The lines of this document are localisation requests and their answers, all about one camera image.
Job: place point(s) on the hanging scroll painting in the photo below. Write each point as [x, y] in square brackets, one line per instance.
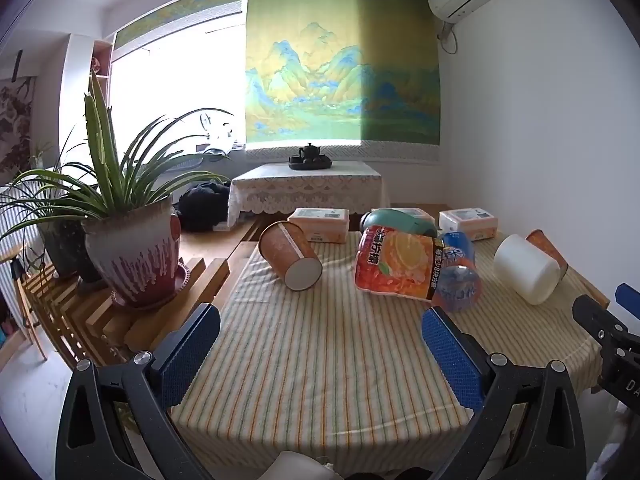
[15, 120]

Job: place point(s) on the spider plant in red pot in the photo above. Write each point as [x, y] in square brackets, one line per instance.
[132, 250]

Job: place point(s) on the dark tea tray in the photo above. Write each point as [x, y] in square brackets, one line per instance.
[311, 164]

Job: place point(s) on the teal rounded container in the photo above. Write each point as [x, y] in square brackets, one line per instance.
[400, 221]

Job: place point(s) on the orange tissue box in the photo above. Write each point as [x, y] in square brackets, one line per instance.
[320, 222]
[467, 222]

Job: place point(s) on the small plant in dark pot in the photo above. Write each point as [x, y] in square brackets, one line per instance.
[65, 245]

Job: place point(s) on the white desk fan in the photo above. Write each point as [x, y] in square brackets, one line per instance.
[217, 132]

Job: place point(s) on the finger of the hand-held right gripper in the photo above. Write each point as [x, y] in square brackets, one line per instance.
[629, 300]
[595, 317]

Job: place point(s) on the orange paper cup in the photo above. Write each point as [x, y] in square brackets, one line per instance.
[550, 250]
[287, 255]

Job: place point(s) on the low table with lace cloth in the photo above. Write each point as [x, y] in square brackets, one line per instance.
[305, 187]

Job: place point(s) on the wooden slatted bench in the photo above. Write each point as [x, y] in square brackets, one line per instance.
[210, 270]

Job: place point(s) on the black teapot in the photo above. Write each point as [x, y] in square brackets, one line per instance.
[309, 151]

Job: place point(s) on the white plastic cup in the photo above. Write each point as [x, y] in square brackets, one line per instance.
[525, 267]

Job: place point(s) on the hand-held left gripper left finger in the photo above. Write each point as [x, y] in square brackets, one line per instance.
[191, 355]

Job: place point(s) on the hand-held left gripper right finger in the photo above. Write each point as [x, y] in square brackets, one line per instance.
[450, 357]

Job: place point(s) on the striped tablecloth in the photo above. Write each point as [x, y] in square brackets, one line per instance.
[325, 360]

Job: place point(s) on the rolled-up landscape roller blind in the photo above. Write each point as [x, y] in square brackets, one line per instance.
[175, 15]

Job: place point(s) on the white rounded object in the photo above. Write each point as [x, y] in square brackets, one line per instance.
[300, 467]

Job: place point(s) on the orange juice bottle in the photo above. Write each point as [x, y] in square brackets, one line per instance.
[395, 262]

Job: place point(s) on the black bag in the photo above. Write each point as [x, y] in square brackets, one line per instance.
[202, 207]

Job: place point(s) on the landscape painted roller blind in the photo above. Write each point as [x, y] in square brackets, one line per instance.
[345, 65]

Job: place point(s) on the wooden chair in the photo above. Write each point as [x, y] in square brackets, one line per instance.
[27, 305]

